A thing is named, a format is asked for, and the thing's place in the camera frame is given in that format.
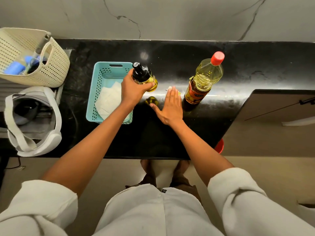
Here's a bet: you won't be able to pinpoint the person's left hand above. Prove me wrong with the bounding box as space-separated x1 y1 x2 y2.
121 69 156 109

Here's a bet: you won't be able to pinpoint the person's right hand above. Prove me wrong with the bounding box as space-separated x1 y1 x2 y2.
149 86 184 127

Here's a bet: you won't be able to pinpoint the oil spray bottle black top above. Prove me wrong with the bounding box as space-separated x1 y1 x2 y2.
132 62 158 92

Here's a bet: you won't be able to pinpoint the person's left forearm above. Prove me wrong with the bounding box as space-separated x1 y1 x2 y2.
41 103 135 197

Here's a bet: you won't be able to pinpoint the person's right forearm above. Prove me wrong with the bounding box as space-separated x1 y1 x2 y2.
169 120 235 187

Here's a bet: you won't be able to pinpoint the large oil bottle red cap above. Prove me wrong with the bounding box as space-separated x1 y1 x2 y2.
184 51 225 105

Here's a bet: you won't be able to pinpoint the white paper napkins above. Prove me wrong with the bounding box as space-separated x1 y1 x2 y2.
94 81 130 121

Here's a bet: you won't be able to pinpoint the teal plastic basket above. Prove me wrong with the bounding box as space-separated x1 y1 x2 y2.
86 61 134 125

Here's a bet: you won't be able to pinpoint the red bucket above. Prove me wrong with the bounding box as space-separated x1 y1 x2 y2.
214 138 224 154

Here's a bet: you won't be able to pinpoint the brown trousers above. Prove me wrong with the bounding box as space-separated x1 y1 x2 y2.
125 160 203 204

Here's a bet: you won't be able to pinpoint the cream woven plastic basket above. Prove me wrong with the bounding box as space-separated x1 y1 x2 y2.
0 27 70 88

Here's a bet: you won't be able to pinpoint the beige cabinet door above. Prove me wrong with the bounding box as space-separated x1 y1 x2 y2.
237 89 315 127

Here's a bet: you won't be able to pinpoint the white shirt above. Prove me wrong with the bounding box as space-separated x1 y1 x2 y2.
0 167 315 236

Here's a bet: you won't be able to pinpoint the dark blue bottle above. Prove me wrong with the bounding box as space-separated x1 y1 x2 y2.
25 55 48 74

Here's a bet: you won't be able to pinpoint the white grey headset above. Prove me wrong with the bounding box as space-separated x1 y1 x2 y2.
4 86 63 157

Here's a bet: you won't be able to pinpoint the black cable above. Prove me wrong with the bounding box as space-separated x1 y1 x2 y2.
5 157 23 170

